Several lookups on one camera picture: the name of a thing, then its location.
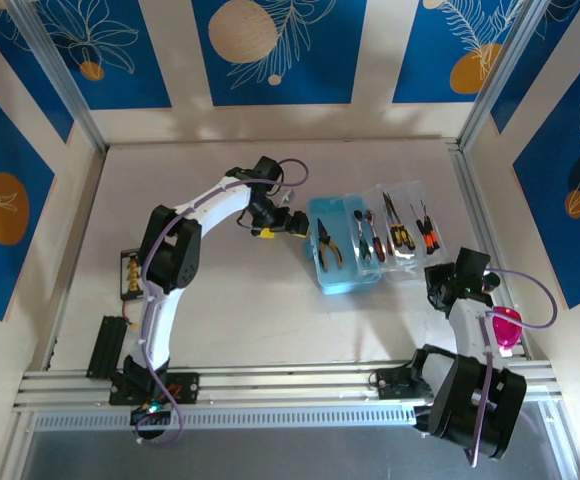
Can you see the yellow black pliers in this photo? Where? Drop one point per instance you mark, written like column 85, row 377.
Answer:
column 324, row 239

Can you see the yellow black screwdriver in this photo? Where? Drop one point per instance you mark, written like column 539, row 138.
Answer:
column 395, row 236
column 403, row 238
column 411, row 240

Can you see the blue tool box clear lid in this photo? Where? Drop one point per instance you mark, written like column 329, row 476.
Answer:
column 340, row 285

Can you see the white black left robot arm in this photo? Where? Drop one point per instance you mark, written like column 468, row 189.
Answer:
column 220, row 200

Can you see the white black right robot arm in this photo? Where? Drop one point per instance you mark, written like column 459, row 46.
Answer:
column 470, row 330

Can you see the pink translucent plastic object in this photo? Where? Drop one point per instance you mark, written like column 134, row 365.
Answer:
column 507, row 327

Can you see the black tray yellow bits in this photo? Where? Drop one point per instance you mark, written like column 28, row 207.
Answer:
column 126, row 275

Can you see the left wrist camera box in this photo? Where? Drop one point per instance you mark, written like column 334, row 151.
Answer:
column 288, row 197

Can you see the aluminium back rail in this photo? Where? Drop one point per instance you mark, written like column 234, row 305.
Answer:
column 195, row 142

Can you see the aluminium front rail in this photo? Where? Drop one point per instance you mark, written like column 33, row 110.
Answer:
column 290, row 380

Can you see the aluminium frame post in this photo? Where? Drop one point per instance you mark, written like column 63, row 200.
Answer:
column 486, row 100
column 76, row 100

